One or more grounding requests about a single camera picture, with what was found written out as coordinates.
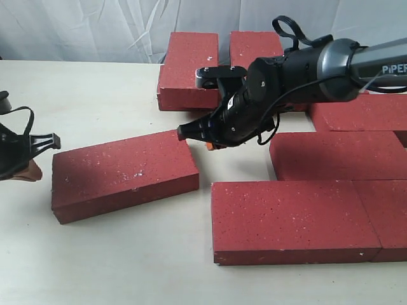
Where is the grey fabric backdrop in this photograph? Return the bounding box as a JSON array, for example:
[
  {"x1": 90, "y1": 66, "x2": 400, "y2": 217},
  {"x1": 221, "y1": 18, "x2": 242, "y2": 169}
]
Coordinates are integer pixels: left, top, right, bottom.
[{"x1": 1, "y1": 1, "x2": 406, "y2": 63}]

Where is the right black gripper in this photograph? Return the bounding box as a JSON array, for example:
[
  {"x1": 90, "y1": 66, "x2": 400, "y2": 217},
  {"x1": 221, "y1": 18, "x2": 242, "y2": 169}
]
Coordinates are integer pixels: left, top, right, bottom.
[{"x1": 177, "y1": 57, "x2": 286, "y2": 151}]

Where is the front large red brick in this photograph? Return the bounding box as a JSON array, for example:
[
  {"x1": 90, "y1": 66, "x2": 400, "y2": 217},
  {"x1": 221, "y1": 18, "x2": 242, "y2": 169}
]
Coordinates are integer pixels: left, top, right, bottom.
[{"x1": 211, "y1": 180, "x2": 382, "y2": 266}]

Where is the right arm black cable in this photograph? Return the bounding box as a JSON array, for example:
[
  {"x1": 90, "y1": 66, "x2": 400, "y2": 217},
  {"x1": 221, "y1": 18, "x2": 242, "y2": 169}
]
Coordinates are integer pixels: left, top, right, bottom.
[{"x1": 256, "y1": 15, "x2": 382, "y2": 147}]

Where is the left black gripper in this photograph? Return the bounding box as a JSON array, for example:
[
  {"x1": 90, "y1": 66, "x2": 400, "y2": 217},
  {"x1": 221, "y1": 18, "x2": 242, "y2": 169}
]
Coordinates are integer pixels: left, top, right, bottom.
[{"x1": 1, "y1": 124, "x2": 61, "y2": 182}]

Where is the right grey Piper arm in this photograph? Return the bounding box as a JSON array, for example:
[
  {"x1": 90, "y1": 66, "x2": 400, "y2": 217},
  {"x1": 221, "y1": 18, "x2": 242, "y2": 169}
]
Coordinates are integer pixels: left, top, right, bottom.
[{"x1": 177, "y1": 36, "x2": 406, "y2": 149}]

